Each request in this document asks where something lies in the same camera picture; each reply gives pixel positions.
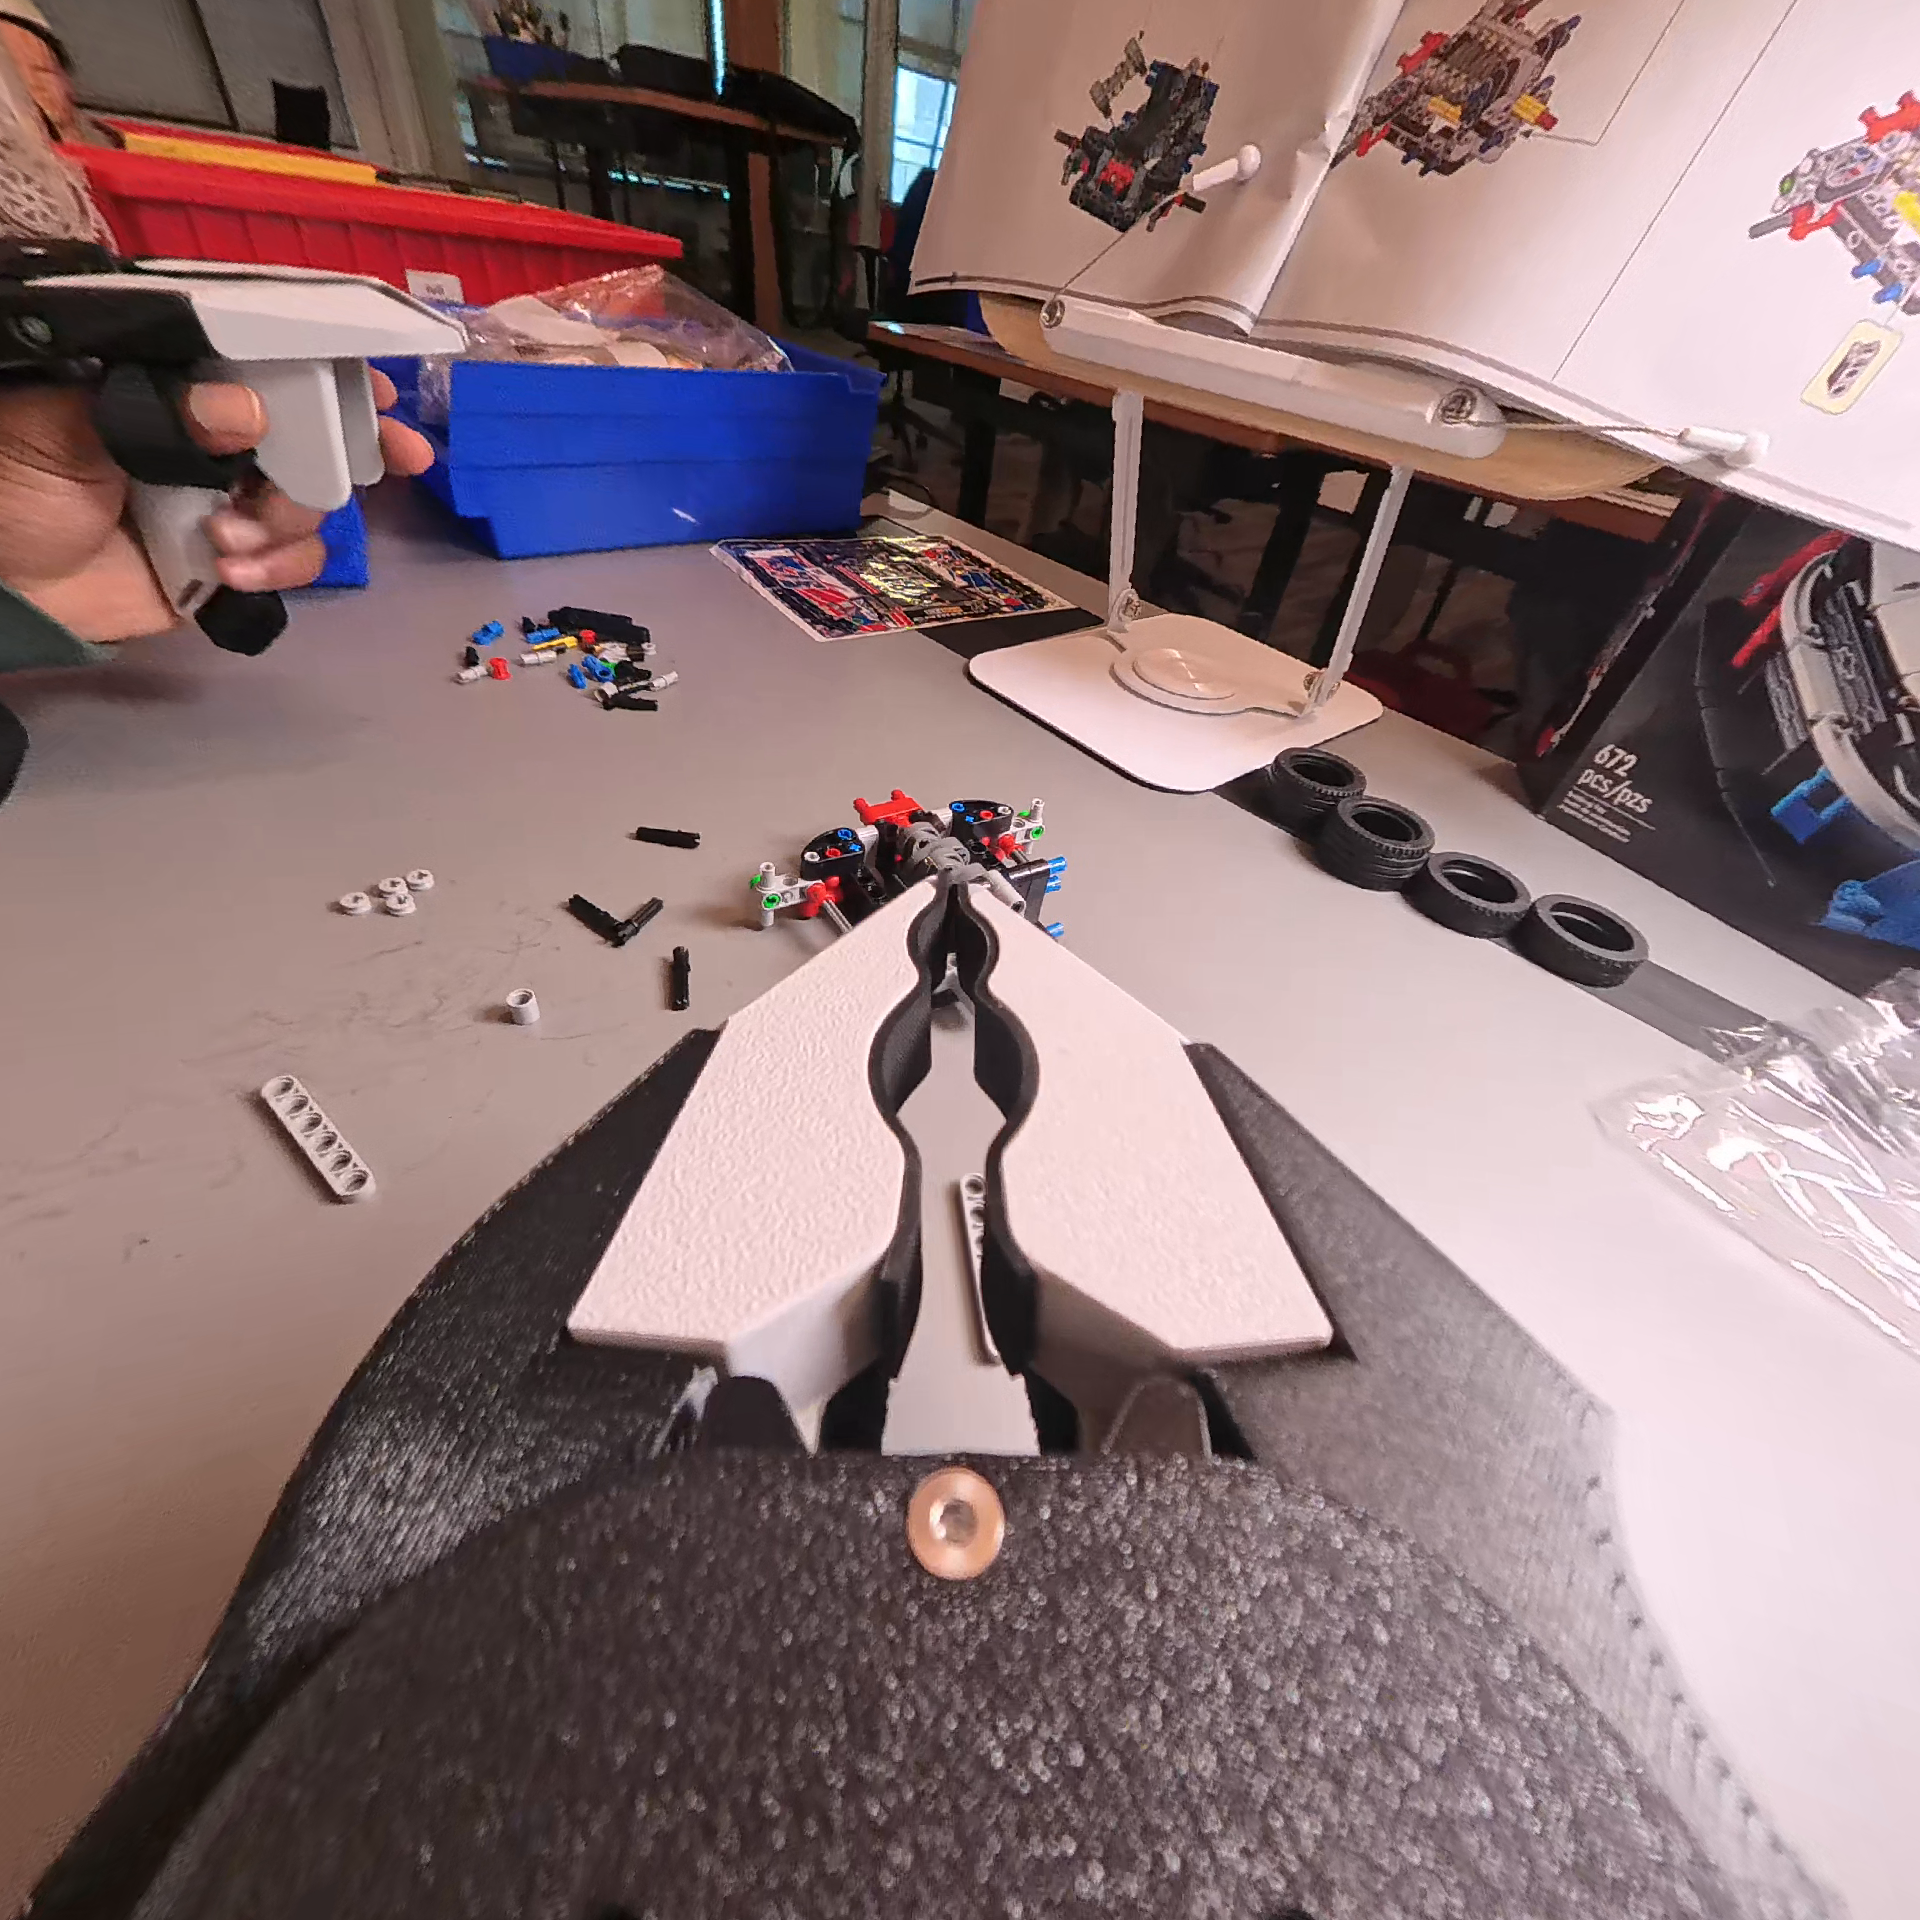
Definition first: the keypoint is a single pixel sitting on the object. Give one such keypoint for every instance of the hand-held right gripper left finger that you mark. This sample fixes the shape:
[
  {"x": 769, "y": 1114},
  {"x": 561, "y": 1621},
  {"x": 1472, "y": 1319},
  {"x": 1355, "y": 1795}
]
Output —
[{"x": 750, "y": 1200}]

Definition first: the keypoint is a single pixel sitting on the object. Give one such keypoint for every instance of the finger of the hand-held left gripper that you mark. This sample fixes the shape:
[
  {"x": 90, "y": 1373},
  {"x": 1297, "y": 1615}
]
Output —
[{"x": 330, "y": 323}]

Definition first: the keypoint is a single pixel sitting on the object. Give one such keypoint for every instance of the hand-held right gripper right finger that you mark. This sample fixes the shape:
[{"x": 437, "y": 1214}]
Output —
[{"x": 1154, "y": 1214}]

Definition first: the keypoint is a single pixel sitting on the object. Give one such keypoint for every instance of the grey lego beam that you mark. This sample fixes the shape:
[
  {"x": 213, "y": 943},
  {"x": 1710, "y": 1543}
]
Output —
[
  {"x": 307, "y": 1124},
  {"x": 978, "y": 1306}
]

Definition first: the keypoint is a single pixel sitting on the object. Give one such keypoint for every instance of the person's left forearm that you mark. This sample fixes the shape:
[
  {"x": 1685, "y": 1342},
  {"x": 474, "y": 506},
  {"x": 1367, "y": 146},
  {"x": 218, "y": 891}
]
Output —
[{"x": 37, "y": 639}]

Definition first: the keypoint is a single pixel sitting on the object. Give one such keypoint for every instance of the lego chassis assembly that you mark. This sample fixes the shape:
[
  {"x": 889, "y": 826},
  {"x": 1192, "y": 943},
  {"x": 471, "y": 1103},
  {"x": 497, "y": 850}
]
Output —
[{"x": 840, "y": 859}]

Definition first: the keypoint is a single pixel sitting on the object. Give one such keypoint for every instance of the pile of mixed lego pins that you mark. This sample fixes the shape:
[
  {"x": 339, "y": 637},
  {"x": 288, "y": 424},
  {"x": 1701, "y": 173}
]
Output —
[{"x": 593, "y": 622}]

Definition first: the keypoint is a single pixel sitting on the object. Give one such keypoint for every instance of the black lego set box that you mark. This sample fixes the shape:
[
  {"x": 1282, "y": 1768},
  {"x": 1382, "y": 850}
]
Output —
[{"x": 1665, "y": 706}]

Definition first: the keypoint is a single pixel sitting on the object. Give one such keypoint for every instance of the lego instruction booklet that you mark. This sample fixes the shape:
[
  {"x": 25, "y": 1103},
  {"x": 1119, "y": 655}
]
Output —
[{"x": 1501, "y": 226}]

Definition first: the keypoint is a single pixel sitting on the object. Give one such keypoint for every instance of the person's left hand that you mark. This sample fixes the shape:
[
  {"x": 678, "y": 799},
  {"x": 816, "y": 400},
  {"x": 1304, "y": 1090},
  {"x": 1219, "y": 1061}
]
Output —
[{"x": 59, "y": 511}]

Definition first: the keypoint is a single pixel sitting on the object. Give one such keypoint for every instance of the red storage bin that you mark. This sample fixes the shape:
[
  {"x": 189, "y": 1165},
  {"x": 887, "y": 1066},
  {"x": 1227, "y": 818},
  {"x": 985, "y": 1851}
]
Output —
[{"x": 301, "y": 234}]

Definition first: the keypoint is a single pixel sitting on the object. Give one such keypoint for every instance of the clear bag of parts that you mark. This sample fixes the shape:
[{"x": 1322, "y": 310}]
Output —
[{"x": 629, "y": 331}]

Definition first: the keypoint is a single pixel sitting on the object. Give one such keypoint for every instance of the blue tray with pens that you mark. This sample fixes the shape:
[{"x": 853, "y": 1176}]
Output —
[{"x": 547, "y": 61}]

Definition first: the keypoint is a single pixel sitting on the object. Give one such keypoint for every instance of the large blue storage bin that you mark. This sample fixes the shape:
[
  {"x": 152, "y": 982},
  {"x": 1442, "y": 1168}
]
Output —
[{"x": 645, "y": 466}]

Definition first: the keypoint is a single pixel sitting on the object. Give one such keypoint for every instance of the wooden top standing desk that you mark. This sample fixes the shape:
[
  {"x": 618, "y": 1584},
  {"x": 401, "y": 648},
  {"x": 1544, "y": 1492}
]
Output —
[{"x": 645, "y": 101}]

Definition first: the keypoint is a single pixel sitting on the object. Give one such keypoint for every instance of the black wrist rest cushion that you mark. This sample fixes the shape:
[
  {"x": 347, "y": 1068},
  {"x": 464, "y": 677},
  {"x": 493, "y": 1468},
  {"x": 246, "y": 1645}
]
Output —
[{"x": 11, "y": 758}]

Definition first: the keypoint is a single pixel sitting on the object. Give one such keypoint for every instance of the white book stand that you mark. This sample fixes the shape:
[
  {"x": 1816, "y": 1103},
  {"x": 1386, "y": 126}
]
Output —
[{"x": 1049, "y": 682}]

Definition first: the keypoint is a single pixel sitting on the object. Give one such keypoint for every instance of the wood edged desk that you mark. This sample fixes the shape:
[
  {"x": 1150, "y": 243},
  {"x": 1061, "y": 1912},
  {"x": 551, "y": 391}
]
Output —
[{"x": 931, "y": 341}]

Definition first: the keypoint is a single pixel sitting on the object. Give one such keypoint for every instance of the colourful sticker sheet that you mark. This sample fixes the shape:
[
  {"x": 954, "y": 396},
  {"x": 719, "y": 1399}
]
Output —
[{"x": 886, "y": 586}]

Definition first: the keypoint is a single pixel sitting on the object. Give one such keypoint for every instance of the crumpled clear plastic wrapper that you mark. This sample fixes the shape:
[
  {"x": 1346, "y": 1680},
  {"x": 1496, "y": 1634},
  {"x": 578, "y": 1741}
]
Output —
[{"x": 1799, "y": 1141}]

